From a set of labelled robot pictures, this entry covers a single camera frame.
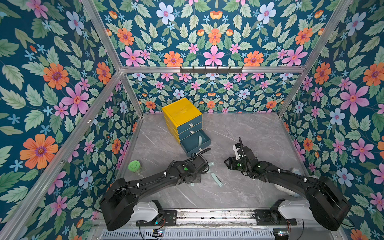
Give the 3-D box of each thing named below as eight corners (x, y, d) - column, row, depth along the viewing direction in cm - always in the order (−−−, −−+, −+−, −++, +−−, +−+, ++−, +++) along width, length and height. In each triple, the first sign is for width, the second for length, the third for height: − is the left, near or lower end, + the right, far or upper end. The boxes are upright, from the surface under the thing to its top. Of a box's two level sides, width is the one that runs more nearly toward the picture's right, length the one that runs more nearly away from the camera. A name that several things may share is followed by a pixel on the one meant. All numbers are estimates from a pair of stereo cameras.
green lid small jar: (129, 173, 91) (126, 170, 87) (132, 163, 95) (129, 160, 91) (140, 173, 91) (137, 170, 87) (143, 163, 95) (140, 160, 91)
